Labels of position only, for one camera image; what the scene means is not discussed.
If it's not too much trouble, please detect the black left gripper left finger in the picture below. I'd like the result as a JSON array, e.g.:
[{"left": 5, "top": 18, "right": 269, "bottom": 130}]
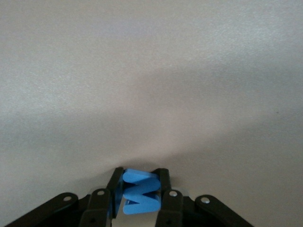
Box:
[{"left": 4, "top": 167, "right": 124, "bottom": 227}]

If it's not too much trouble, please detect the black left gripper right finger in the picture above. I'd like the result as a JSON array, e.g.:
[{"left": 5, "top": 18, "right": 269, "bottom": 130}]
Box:
[{"left": 152, "top": 168, "right": 254, "bottom": 227}]

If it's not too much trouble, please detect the blue letter W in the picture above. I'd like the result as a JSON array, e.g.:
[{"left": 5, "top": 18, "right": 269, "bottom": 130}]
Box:
[{"left": 122, "top": 168, "right": 161, "bottom": 215}]

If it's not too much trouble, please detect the brown table cover sheet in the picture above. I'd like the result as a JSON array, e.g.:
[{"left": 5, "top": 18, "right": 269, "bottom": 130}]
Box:
[{"left": 0, "top": 0, "right": 303, "bottom": 227}]

